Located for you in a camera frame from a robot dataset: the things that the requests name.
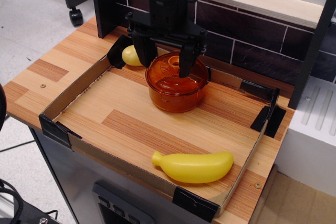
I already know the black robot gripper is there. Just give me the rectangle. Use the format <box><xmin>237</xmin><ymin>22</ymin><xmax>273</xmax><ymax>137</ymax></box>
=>
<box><xmin>125</xmin><ymin>0</ymin><xmax>207</xmax><ymax>78</ymax></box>

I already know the orange transparent pot lid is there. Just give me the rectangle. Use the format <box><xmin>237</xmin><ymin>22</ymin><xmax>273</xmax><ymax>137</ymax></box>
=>
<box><xmin>145</xmin><ymin>52</ymin><xmax>209</xmax><ymax>95</ymax></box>

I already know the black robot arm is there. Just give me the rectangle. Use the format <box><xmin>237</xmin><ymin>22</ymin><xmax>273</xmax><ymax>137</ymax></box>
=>
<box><xmin>125</xmin><ymin>0</ymin><xmax>207</xmax><ymax>78</ymax></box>

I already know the orange transparent toy pot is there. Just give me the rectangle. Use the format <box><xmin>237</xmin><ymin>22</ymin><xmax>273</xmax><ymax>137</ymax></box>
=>
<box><xmin>145</xmin><ymin>66</ymin><xmax>212</xmax><ymax>114</ymax></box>

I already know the yellow toy potato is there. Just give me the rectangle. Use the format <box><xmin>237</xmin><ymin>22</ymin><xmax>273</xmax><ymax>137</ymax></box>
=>
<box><xmin>122</xmin><ymin>45</ymin><xmax>142</xmax><ymax>67</ymax></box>

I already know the cardboard fence with black tape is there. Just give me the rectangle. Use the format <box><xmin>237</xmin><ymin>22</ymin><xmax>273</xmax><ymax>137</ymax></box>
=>
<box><xmin>37</xmin><ymin>30</ymin><xmax>293</xmax><ymax>223</ymax></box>

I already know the black office chair base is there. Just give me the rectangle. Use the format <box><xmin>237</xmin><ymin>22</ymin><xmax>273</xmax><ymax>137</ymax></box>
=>
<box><xmin>65</xmin><ymin>0</ymin><xmax>88</xmax><ymax>27</ymax></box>

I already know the yellow toy banana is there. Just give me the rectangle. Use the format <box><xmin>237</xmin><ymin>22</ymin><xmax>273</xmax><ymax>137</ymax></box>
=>
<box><xmin>152</xmin><ymin>151</ymin><xmax>234</xmax><ymax>184</ymax></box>

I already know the white ridged sink drainer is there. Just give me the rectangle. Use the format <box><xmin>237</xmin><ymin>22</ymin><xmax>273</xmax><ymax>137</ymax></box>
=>
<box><xmin>300</xmin><ymin>82</ymin><xmax>335</xmax><ymax>136</ymax></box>

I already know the grey oven control panel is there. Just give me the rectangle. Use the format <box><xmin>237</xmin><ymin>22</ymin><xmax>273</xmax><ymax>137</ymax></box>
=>
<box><xmin>92</xmin><ymin>183</ymin><xmax>155</xmax><ymax>224</ymax></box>

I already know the black vertical post left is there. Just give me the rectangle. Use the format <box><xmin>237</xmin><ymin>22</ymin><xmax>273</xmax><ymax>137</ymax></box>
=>
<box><xmin>93</xmin><ymin>0</ymin><xmax>120</xmax><ymax>38</ymax></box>

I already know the black vertical post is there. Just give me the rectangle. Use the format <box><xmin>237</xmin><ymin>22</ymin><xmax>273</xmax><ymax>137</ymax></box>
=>
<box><xmin>93</xmin><ymin>0</ymin><xmax>120</xmax><ymax>38</ymax></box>
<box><xmin>288</xmin><ymin>0</ymin><xmax>335</xmax><ymax>109</ymax></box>

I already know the black vertical post right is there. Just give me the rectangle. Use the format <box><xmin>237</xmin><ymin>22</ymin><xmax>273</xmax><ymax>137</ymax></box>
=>
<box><xmin>288</xmin><ymin>0</ymin><xmax>335</xmax><ymax>109</ymax></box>

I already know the black cable bottom left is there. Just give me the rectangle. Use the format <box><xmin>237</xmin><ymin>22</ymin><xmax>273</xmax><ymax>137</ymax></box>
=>
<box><xmin>0</xmin><ymin>178</ymin><xmax>58</xmax><ymax>224</ymax></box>

